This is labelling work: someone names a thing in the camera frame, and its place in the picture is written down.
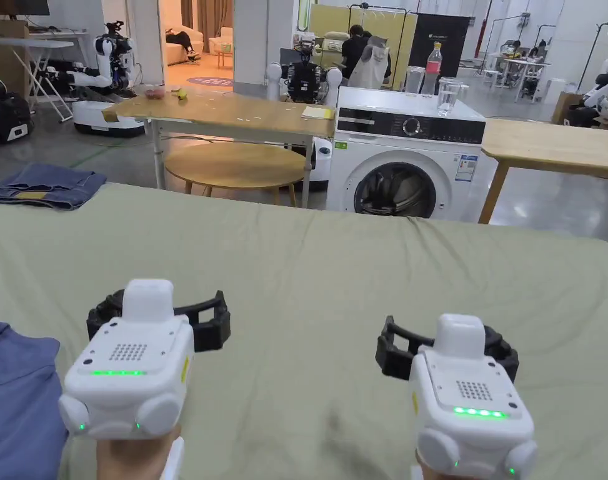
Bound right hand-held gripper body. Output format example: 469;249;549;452
408;312;539;480

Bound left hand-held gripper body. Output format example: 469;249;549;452
58;279;195;480

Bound person's right hand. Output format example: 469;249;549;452
413;446;436;480

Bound person's left hand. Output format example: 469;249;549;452
96;424;183;480

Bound bed with pale green sheet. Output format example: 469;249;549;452
0;181;608;480

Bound blue shirt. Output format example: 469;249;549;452
0;321;71;480

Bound folded blue denim jeans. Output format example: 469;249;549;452
0;162;109;212

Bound round low wooden table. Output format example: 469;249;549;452
163;143;307;209

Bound white washing machine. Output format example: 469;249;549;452
326;41;487;222

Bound light wooden table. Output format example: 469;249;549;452
477;118;608;225

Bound long wooden table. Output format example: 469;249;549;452
102;86;337;209

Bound black wheeled robot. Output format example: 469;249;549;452
0;64;36;149

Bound white humanoid robot on base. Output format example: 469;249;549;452
47;20;147;139

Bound brown carton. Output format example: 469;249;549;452
551;91;587;125

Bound black and white humanoid robot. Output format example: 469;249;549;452
265;44;346;194

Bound white folding table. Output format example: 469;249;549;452
0;31;89;124

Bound cream sofa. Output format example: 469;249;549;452
165;26;234;68

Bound group of people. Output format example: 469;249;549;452
498;39;556;66

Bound clothes rack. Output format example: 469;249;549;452
347;2;419;91

